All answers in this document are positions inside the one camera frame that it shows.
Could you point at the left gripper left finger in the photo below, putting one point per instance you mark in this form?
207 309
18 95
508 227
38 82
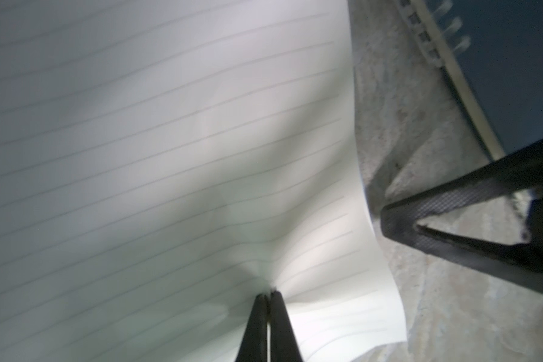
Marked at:
254 345

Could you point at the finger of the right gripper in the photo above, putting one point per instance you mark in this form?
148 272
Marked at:
490 220

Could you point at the light blue spiral notebook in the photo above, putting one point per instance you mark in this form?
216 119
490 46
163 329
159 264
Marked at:
162 163

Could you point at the dark blue spiral notebook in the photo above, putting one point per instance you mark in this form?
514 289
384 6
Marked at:
491 55

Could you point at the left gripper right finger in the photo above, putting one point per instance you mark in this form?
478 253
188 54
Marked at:
283 343

